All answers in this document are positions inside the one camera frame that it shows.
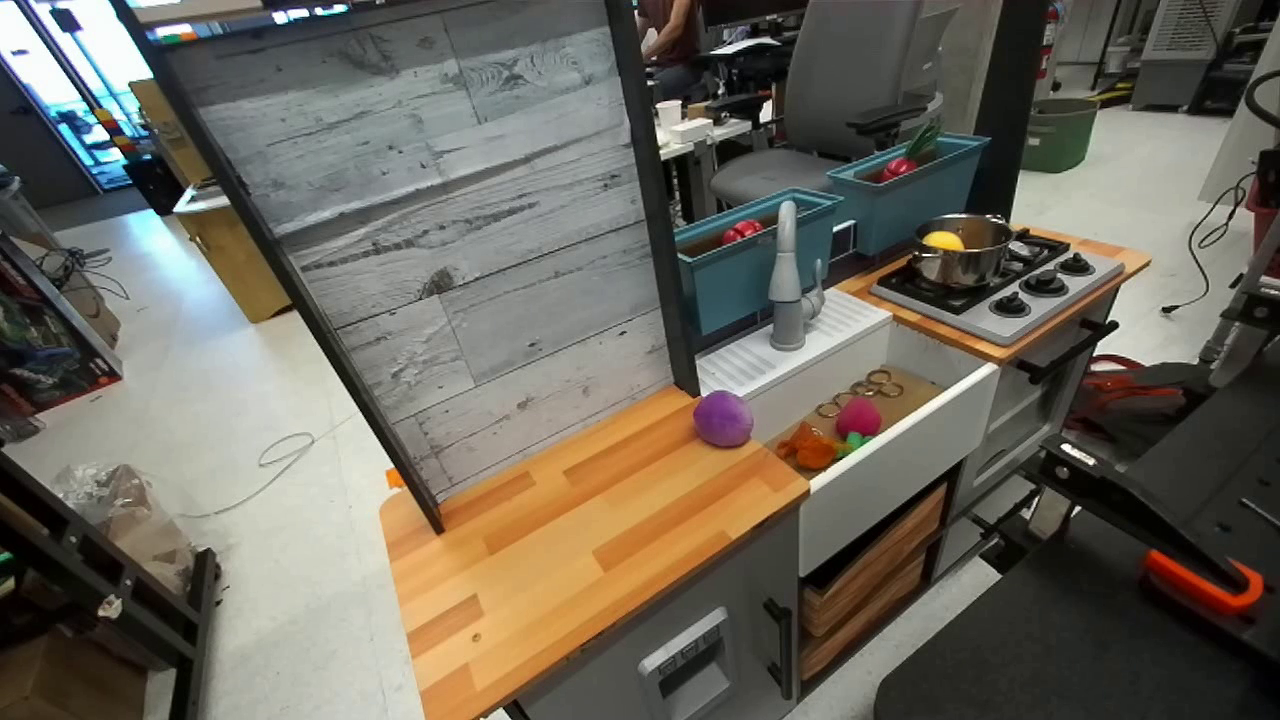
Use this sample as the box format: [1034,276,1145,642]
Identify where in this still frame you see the grey toy faucet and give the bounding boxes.
[763,196,834,356]

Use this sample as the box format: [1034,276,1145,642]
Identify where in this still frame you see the teal planter bin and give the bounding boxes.
[827,133,996,261]
[674,189,849,346]

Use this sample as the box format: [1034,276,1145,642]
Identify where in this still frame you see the red toy radish with leaves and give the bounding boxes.
[874,124,944,189]

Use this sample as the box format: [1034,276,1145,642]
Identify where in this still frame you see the grey office chair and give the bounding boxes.
[709,0,964,210]

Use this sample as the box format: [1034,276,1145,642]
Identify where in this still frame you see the grey wood backboard panel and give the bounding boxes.
[113,0,705,534]

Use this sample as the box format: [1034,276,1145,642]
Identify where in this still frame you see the wooden drawers under sink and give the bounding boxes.
[797,478,952,689]

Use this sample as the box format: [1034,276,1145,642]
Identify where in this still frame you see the purple toy eggplant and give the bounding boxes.
[691,389,762,451]

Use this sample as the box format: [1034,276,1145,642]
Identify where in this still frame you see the orange toy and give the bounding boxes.
[775,419,844,474]

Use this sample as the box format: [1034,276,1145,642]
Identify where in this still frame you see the steel cooking pot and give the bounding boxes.
[913,210,1020,297]

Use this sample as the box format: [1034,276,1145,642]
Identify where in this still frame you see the black storage shelf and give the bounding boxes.
[0,451,224,720]

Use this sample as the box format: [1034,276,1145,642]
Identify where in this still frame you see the black oven door handle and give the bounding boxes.
[1014,317,1126,389]

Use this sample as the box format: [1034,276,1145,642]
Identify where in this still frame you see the pink toy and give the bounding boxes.
[834,396,890,444]

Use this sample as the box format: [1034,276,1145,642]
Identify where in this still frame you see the grey cabinet with white latch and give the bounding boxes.
[514,499,804,720]

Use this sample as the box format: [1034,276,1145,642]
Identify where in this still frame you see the green bin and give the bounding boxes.
[1020,86,1103,176]

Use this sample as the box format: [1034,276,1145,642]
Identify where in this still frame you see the black metal frame post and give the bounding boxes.
[964,0,1054,222]

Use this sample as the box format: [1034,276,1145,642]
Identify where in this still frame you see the grey toy oven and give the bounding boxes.
[952,284,1126,524]

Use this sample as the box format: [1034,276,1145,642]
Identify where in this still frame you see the grey toy stove top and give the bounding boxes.
[874,226,1127,351]

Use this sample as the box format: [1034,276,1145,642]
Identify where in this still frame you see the long wooden counter top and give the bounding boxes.
[378,383,814,720]

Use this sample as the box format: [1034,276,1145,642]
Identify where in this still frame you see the white toy sink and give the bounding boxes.
[698,288,1004,579]

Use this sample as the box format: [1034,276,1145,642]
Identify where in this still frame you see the wooden counter under stove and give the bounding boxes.
[836,222,1156,369]

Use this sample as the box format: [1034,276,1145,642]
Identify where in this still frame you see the red toy vegetable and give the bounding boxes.
[718,217,774,251]

